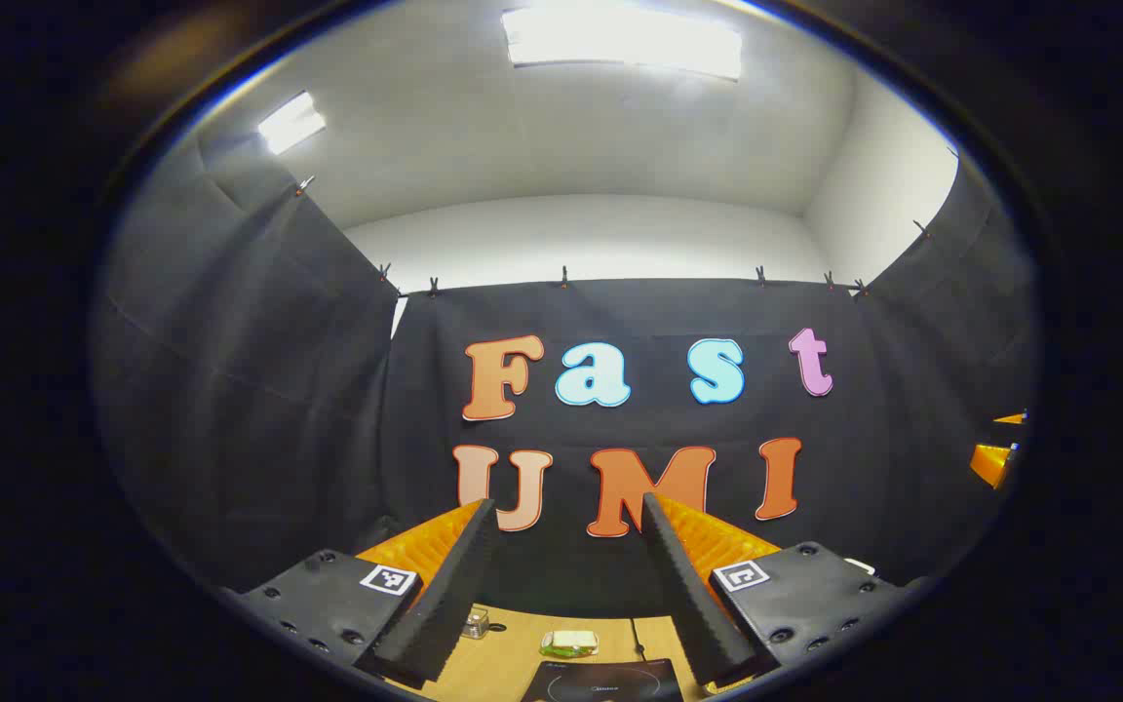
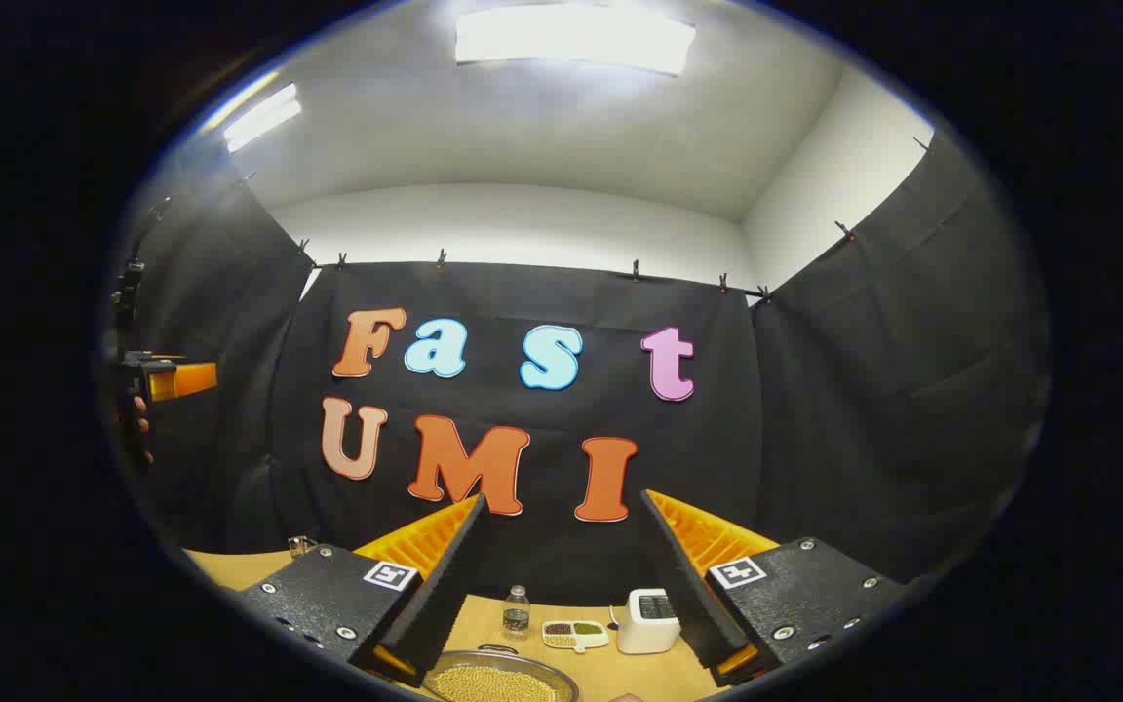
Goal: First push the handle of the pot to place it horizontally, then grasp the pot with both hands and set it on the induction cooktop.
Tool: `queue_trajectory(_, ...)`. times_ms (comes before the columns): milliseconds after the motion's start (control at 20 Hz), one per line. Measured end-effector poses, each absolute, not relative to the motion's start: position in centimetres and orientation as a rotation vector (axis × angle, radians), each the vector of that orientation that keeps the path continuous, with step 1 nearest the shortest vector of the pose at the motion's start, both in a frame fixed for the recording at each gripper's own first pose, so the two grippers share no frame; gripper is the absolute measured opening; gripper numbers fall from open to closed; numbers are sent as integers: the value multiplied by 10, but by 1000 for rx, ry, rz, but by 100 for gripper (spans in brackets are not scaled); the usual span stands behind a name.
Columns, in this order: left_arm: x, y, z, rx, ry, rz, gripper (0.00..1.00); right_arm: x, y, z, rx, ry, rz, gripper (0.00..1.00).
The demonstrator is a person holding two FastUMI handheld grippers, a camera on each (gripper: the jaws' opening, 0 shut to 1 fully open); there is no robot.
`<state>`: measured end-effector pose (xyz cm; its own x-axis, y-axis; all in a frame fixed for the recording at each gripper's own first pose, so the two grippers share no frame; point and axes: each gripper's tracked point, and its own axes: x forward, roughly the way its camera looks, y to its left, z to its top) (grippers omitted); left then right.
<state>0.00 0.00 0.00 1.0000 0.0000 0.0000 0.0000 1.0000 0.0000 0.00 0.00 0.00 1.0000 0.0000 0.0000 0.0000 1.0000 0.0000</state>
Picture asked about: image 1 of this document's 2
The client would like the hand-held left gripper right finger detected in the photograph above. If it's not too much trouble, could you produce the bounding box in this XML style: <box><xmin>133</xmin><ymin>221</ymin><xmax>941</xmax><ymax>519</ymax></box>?
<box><xmin>639</xmin><ymin>492</ymin><xmax>933</xmax><ymax>688</ymax></box>

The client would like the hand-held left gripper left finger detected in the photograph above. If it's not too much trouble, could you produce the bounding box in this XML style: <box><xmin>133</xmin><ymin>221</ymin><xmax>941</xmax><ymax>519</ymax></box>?
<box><xmin>218</xmin><ymin>498</ymin><xmax>501</xmax><ymax>688</ymax></box>

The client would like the black induction cooktop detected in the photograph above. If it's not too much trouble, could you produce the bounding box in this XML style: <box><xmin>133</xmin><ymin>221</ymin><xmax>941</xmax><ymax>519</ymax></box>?
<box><xmin>521</xmin><ymin>658</ymin><xmax>684</xmax><ymax>702</ymax></box>

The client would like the sandwich with lettuce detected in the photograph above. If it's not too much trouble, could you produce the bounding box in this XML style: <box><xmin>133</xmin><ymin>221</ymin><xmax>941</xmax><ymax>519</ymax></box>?
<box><xmin>539</xmin><ymin>630</ymin><xmax>600</xmax><ymax>658</ymax></box>

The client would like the black backdrop cloth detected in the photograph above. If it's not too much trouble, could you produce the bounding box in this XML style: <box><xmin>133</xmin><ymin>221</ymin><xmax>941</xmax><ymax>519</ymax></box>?
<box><xmin>94</xmin><ymin>136</ymin><xmax>1040</xmax><ymax>620</ymax></box>

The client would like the row of black cloth clips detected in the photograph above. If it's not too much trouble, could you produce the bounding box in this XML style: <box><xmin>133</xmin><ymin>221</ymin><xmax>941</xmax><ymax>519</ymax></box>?
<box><xmin>293</xmin><ymin>175</ymin><xmax>933</xmax><ymax>298</ymax></box>

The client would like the small rectangular ceiling light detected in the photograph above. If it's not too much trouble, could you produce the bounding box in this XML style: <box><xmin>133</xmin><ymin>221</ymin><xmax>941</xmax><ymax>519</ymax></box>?
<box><xmin>257</xmin><ymin>91</ymin><xmax>328</xmax><ymax>156</ymax></box>

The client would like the large rectangular ceiling light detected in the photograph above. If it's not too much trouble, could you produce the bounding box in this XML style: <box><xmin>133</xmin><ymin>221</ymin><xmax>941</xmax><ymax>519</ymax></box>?
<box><xmin>501</xmin><ymin>5</ymin><xmax>744</xmax><ymax>81</ymax></box>

